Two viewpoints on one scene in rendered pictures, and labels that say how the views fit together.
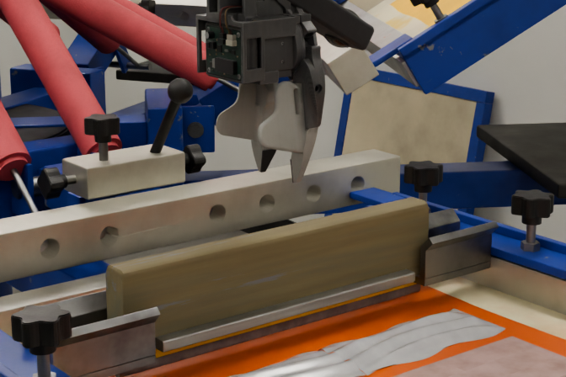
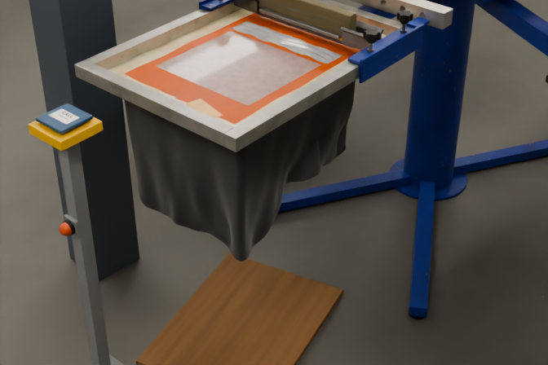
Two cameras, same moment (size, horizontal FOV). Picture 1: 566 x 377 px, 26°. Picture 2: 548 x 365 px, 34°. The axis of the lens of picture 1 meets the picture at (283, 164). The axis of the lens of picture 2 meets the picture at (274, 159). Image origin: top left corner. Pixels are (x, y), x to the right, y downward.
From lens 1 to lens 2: 2.49 m
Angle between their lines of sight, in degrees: 73
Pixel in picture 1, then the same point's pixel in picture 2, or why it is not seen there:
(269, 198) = (388, 2)
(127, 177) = not seen: outside the picture
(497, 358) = (300, 63)
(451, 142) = not seen: outside the picture
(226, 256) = not seen: outside the picture
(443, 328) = (318, 52)
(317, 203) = not seen: hidden behind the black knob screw
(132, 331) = (251, 1)
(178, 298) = (267, 0)
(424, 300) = (348, 50)
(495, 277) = not seen: hidden behind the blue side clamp
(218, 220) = (367, 0)
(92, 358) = (241, 2)
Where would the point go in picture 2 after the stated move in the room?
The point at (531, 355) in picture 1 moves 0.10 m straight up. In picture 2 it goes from (305, 68) to (306, 34)
